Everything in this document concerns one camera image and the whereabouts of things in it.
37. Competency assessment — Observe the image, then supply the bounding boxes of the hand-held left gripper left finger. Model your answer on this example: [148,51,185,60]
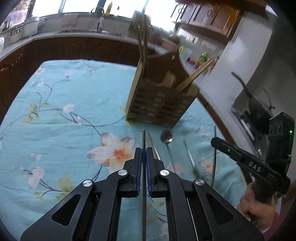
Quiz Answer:
[20,147,142,241]

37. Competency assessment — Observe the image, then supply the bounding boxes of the yellow oil bottle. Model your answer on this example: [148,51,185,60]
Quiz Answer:
[198,52,210,64]

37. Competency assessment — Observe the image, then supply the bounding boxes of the person's right forearm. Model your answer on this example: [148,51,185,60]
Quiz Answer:
[251,195,296,241]

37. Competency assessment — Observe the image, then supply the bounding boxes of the wooden chopstick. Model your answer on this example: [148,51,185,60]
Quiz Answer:
[176,57,215,89]
[181,61,218,92]
[178,59,217,91]

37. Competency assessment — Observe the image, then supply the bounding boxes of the chrome faucet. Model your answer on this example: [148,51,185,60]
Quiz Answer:
[89,6,106,32]

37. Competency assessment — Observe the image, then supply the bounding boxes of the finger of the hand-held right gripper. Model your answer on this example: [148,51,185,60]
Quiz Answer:
[211,136,276,180]

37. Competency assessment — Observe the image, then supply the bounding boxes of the green-handled plastic pitcher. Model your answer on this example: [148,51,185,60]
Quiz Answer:
[178,45,192,58]

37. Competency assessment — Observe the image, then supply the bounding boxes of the pink bowl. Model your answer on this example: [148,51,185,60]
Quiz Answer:
[162,34,181,47]

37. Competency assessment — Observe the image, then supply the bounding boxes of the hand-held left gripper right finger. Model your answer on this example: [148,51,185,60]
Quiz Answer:
[146,148,265,241]

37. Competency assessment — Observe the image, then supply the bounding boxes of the white cooking pot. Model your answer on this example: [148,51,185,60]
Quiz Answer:
[22,16,46,38]

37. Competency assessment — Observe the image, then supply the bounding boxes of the glass jar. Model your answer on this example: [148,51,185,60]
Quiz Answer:
[9,27,23,43]

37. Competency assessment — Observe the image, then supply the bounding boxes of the person's right hand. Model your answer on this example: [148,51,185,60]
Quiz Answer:
[237,183,277,223]

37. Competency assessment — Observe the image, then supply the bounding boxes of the fruit wall poster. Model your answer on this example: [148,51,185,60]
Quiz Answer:
[3,0,36,24]

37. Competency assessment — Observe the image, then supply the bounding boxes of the kitchen window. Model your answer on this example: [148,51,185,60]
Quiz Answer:
[30,0,181,18]

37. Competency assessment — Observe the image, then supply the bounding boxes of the metal spoon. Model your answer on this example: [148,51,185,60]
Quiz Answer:
[160,129,176,173]

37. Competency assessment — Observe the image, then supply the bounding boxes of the gas stove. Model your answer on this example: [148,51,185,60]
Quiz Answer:
[231,109,271,158]

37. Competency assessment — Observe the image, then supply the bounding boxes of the black wok with lid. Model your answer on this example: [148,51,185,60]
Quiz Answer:
[231,72,277,130]

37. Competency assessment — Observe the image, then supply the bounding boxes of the teal floral tablecloth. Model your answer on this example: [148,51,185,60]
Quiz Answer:
[0,59,252,241]

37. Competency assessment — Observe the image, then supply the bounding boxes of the wooden utensil holder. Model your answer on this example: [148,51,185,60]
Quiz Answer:
[125,52,200,128]

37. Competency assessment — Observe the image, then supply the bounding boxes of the metal chopstick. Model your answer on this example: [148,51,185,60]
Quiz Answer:
[183,140,197,169]
[147,133,161,161]
[142,129,148,241]
[210,126,217,187]

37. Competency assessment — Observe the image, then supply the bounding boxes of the kitchen sink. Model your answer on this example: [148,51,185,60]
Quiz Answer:
[54,28,109,35]

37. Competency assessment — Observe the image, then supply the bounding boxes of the wooden upper cabinets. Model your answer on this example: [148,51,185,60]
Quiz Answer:
[171,0,266,38]

